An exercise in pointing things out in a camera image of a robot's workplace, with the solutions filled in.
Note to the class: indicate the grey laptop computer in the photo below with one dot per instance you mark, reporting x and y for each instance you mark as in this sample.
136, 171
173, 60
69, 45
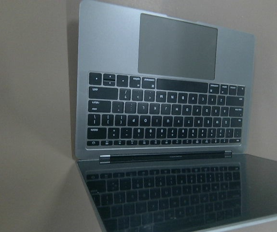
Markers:
162, 121

